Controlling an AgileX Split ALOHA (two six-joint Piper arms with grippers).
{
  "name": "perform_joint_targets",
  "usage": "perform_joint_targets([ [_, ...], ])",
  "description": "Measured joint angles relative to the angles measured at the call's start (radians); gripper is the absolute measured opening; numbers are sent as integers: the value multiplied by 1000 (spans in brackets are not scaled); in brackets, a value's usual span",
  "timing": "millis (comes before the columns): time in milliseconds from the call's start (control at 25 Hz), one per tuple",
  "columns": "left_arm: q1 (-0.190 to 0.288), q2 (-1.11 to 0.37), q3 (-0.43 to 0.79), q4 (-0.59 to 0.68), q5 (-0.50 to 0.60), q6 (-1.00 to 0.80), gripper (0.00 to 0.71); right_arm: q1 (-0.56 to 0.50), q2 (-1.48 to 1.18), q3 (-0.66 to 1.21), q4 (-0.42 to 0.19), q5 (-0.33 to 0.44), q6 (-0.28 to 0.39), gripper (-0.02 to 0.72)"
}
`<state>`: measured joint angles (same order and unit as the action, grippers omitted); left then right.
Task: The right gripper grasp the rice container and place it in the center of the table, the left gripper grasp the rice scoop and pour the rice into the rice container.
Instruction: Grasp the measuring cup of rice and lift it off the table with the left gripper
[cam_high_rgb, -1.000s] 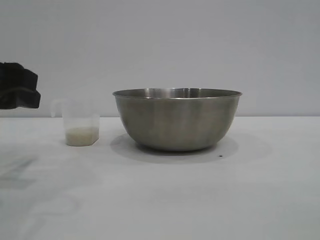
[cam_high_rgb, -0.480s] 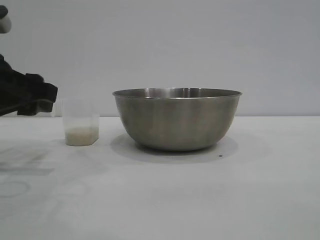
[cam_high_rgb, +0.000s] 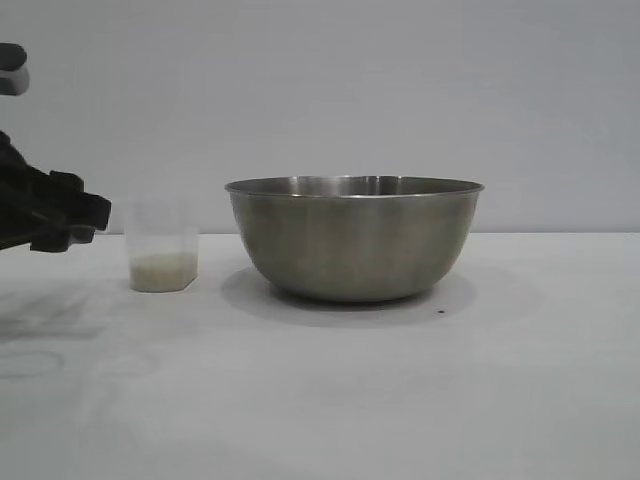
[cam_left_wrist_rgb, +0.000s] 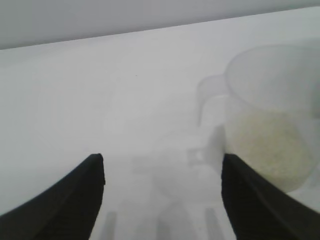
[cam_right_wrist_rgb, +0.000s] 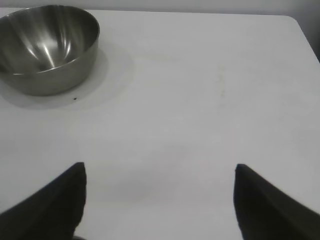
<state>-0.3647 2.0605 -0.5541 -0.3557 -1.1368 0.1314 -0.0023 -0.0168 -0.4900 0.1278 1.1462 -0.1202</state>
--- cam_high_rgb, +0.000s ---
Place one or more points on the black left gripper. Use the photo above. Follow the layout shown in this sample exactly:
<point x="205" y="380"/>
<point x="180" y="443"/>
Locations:
<point x="35" y="205"/>

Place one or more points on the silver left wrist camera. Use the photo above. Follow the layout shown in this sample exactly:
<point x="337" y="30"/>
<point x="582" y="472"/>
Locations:
<point x="12" y="70"/>

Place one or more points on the white rice grains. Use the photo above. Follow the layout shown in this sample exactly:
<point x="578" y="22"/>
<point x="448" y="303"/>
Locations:
<point x="165" y="274"/>

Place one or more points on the translucent plastic measuring cup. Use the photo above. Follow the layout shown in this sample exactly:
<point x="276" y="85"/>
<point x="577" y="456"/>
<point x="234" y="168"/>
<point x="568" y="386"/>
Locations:
<point x="160" y="227"/>

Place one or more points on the stainless steel mixing bowl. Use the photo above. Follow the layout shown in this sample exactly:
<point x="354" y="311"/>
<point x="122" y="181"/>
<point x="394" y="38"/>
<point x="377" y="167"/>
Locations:
<point x="355" y="240"/>

